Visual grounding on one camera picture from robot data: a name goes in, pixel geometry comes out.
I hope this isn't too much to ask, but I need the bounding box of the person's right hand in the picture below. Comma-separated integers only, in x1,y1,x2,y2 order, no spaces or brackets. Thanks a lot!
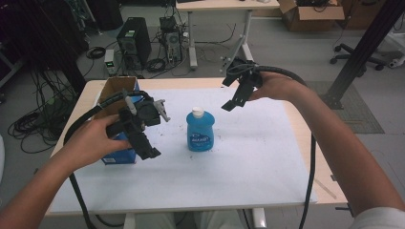
248,71,308,102

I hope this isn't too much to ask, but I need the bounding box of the open computer tower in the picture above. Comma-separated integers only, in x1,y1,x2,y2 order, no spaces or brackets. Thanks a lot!
159,15,183,64

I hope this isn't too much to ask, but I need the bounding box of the small white power device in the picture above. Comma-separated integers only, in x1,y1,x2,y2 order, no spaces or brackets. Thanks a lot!
103,49,116,76

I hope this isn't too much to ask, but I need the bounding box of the black curtain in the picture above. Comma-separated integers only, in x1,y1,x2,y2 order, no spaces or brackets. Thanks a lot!
0,0,88,94

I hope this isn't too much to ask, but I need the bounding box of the open brown cardboard box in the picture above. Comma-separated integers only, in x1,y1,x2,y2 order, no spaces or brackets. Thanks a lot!
278,0,346,32

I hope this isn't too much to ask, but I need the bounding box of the blue cardboard box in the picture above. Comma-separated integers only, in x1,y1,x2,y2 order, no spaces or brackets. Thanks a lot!
93,75,141,166

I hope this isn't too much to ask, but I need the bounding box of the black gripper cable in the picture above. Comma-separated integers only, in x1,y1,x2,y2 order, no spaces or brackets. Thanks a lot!
226,63,318,229
62,90,152,229

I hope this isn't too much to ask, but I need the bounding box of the black metal stand beam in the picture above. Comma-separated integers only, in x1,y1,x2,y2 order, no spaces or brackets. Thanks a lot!
320,0,405,111

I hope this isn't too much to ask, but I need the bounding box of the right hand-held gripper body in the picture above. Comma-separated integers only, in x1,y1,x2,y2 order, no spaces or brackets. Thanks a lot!
226,58,264,93

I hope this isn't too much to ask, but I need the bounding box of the white sleeve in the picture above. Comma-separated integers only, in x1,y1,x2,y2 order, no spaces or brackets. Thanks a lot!
349,206,405,229

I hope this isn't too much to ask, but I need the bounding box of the blue bottle with white cap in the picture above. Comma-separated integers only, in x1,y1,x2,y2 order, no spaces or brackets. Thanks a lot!
185,106,216,153

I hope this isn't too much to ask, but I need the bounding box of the black computer tower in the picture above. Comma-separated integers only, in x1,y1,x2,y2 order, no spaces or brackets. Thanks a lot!
116,16,153,72

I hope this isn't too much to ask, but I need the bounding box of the white table mat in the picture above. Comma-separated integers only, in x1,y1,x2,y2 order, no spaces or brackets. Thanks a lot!
49,87,319,215

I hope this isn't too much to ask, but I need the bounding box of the black office chair base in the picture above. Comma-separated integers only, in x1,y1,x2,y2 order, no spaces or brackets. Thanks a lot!
330,42,387,72

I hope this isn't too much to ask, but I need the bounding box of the person's left hand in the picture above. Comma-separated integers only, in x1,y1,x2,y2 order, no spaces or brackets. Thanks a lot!
62,114,133,171

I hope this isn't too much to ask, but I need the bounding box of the grey floor mat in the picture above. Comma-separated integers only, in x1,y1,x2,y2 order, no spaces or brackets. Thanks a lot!
305,80,386,135

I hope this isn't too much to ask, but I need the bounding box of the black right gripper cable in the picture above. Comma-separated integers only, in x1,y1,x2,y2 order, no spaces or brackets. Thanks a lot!
226,63,318,229

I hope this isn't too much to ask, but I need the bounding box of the white desk with wooden top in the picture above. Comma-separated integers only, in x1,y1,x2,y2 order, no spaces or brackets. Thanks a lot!
175,0,282,72

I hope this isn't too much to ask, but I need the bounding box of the coiled black cable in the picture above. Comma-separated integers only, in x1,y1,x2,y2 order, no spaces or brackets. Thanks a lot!
85,46,107,60
144,57,167,73

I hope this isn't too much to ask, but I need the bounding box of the white table leg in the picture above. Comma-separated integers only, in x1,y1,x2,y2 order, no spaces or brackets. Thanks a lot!
123,213,137,229
252,207,267,229

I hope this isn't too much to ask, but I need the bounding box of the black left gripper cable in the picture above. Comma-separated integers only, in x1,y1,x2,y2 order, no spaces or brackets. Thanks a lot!
62,90,152,229

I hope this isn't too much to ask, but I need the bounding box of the bundle of black floor cables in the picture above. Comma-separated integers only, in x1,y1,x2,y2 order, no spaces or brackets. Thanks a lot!
7,68,79,155

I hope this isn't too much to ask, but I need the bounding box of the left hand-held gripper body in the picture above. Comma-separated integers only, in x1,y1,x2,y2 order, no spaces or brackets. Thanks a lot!
106,94,171,138

